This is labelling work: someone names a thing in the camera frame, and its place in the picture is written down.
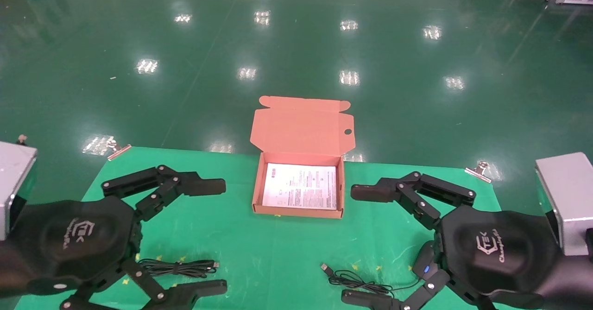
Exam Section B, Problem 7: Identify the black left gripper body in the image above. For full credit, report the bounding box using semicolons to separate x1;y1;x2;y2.
0;196;142;299

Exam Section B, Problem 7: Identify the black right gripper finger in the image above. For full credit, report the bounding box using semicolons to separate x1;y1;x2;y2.
341;271;492;310
351;171;477;230

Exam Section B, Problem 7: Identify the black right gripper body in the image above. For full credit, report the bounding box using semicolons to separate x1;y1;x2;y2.
435;205;593;310

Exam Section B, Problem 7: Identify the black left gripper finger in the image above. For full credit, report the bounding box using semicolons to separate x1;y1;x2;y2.
60;259;228;310
102;165;227;222

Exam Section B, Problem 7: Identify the black data cable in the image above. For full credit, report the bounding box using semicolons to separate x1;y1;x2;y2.
138;259;220;278

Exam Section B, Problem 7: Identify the black wired mouse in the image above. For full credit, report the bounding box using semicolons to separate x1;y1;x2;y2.
321;240;445;297

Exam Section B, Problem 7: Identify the open brown cardboard box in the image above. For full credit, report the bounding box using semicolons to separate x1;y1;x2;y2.
250;95;355;219

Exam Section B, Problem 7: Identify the metal binder clip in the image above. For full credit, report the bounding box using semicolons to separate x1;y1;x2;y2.
107;136;132;161
465;161;492;183

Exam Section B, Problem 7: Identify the green table cloth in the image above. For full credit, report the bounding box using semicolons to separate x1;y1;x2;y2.
14;146;543;310

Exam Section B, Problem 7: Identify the white printed instruction sheet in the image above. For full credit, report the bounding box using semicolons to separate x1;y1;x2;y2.
262;163;338;210

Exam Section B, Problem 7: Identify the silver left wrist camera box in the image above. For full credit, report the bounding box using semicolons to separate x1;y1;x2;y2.
0;135;38;241

